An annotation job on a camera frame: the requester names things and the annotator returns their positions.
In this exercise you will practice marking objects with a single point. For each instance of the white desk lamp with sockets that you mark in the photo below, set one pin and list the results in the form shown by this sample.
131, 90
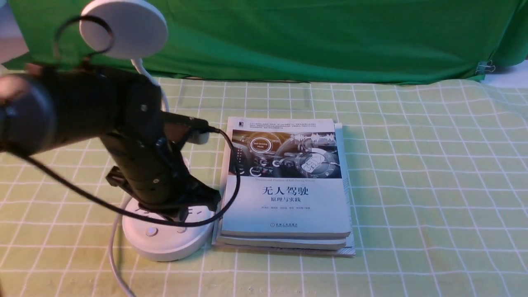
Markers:
140, 30

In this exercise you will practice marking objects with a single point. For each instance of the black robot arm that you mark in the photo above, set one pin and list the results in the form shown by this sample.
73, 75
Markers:
44, 109

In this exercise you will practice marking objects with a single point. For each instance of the bottom thin book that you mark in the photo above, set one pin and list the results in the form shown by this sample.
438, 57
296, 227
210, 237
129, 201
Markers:
350, 235

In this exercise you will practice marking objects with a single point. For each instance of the green checkered tablecloth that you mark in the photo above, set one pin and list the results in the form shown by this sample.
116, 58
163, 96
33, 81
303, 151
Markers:
438, 180

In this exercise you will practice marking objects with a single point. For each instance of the green backdrop cloth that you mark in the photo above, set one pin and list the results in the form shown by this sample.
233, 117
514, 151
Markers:
339, 41

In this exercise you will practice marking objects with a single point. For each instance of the metal binder clip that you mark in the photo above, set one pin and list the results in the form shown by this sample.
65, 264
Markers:
484, 67

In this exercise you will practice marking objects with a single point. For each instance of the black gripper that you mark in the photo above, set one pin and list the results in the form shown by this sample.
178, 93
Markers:
150, 167

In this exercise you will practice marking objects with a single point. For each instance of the top self-driving textbook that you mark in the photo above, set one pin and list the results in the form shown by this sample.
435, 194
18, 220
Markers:
288, 202

